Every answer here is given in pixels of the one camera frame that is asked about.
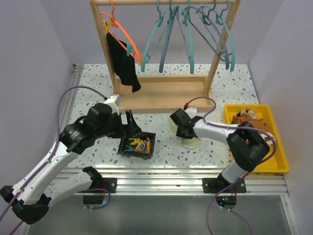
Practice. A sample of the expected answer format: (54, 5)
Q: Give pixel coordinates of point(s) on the black clip box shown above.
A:
(142, 145)

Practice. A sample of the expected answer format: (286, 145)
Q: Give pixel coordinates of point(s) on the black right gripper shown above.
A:
(179, 133)

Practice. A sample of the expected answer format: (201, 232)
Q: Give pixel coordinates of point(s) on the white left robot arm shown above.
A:
(30, 199)

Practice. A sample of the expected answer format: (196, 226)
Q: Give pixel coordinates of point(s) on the wooden clothes rack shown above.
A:
(160, 92)

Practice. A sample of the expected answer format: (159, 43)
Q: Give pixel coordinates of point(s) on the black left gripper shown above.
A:
(133, 129)

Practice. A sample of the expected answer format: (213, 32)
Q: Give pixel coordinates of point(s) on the teal clothespin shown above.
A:
(129, 50)

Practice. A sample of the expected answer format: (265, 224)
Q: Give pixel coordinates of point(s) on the black underwear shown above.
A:
(123, 65)

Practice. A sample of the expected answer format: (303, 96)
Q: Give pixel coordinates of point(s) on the orange hanger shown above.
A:
(115, 24)

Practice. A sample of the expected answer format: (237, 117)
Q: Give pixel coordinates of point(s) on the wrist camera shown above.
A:
(190, 110)
(113, 101)

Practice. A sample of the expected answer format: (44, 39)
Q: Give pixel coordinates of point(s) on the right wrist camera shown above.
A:
(190, 110)

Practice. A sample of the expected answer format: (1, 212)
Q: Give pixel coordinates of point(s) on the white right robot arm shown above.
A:
(245, 142)

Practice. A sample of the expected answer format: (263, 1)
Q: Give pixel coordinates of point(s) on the pale green underwear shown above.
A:
(185, 143)

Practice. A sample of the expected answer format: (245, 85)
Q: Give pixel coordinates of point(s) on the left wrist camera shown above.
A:
(113, 101)

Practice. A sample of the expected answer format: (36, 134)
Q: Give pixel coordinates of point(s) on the brown underwear in bin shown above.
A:
(250, 116)

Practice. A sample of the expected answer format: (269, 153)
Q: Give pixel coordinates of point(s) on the yellow clothespin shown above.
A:
(107, 25)

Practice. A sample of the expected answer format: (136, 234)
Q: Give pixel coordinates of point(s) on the teal hanger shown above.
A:
(160, 36)
(197, 24)
(181, 15)
(217, 27)

